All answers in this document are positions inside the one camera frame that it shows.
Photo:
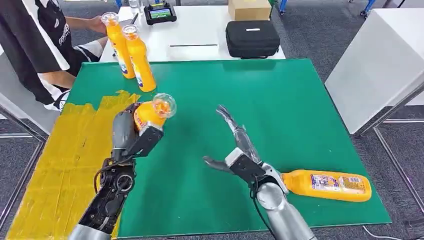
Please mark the cardboard box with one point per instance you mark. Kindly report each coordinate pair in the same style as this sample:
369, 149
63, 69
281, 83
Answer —
249, 10

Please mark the person's left hand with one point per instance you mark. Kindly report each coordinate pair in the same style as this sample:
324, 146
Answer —
97, 24

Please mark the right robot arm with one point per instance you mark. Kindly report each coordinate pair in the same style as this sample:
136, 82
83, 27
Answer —
285, 215

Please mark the black pen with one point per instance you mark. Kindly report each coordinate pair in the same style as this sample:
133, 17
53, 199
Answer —
134, 19

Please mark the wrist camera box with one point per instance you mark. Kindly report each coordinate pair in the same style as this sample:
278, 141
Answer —
147, 140
245, 167

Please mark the black controller with screen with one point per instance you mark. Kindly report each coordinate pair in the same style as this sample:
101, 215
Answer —
160, 13

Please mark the person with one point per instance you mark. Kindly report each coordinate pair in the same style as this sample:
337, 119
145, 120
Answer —
33, 43

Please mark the clear cup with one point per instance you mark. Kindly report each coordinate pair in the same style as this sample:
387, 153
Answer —
133, 3

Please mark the black thin rod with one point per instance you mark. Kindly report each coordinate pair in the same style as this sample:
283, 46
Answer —
193, 45

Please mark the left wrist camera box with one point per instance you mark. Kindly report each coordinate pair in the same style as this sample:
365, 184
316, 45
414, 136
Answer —
147, 140

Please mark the orange drink bottle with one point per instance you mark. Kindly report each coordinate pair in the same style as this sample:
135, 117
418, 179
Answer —
149, 114
141, 63
120, 49
328, 185

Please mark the yellow sheet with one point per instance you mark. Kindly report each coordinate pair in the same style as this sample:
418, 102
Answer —
66, 165

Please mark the black zip case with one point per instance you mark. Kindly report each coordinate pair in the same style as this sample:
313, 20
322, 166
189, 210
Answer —
252, 39

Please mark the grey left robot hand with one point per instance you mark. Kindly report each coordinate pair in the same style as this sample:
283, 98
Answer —
123, 129

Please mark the green table mat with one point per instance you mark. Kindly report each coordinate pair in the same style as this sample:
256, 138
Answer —
232, 116

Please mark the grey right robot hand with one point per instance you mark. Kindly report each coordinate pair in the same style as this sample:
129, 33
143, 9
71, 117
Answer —
243, 139

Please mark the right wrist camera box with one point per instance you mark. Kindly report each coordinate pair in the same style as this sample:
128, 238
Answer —
245, 167

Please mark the blue metal rack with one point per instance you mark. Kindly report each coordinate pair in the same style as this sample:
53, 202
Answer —
282, 6

